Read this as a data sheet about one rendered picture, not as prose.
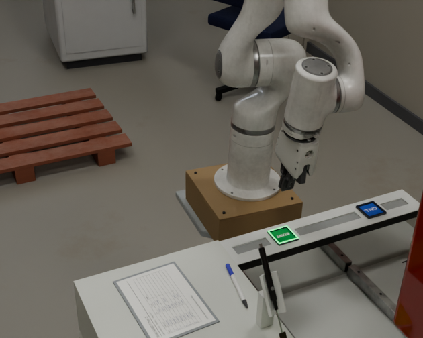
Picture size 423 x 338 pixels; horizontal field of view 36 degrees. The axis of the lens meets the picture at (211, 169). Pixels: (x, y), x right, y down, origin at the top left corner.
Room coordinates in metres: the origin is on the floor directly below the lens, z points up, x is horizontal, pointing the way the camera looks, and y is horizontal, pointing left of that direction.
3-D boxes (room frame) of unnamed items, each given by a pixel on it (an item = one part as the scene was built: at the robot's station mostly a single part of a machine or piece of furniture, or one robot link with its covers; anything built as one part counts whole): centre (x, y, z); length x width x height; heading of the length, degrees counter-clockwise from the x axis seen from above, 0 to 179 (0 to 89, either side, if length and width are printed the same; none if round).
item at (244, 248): (1.31, -0.29, 0.89); 0.55 x 0.09 x 0.14; 116
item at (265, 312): (0.95, -0.12, 1.03); 0.06 x 0.04 x 0.13; 26
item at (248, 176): (1.56, -0.11, 1.01); 0.19 x 0.19 x 0.18
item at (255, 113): (1.57, -0.14, 1.22); 0.19 x 0.12 x 0.24; 103
